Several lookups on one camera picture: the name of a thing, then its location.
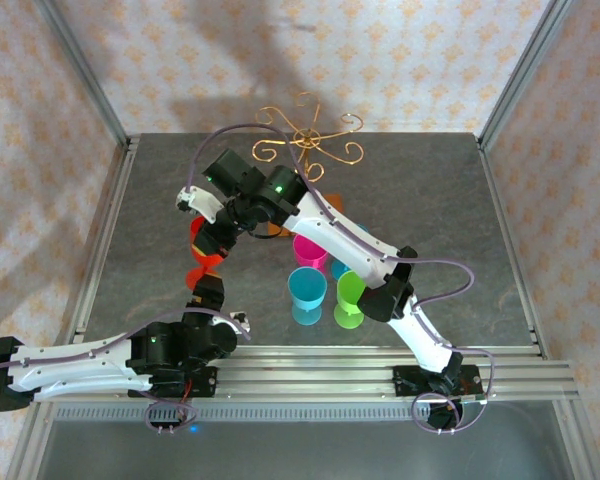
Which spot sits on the aluminium table side rail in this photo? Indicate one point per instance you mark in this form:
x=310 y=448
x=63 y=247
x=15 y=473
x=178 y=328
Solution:
x=500 y=210
x=107 y=200

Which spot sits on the green plastic wine glass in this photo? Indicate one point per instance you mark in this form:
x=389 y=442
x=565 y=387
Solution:
x=347 y=300

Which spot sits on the red plastic wine glass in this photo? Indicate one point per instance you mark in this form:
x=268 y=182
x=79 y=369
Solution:
x=197 y=277

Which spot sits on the light blue plastic wine glass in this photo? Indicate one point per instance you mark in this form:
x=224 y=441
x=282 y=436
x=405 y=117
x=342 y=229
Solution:
x=305 y=290

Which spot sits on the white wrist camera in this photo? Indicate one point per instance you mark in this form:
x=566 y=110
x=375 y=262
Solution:
x=200 y=202
x=240 y=320

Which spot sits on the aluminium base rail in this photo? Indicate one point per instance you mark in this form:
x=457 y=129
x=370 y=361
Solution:
x=305 y=375

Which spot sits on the small green circuit board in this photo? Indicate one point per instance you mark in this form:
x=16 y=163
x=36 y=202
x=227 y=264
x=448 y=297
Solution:
x=472 y=398

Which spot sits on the aluminium corner post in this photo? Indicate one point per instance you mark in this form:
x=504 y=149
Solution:
x=525 y=70
x=87 y=75

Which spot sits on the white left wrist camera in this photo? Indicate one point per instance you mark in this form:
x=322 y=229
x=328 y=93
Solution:
x=240 y=320

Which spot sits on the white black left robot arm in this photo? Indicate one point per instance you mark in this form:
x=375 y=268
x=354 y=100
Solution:
x=80 y=372

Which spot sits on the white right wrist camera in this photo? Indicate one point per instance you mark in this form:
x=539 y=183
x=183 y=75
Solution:
x=200 y=202

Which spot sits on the pink plastic wine glass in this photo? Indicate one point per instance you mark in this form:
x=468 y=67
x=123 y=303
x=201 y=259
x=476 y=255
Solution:
x=307 y=255

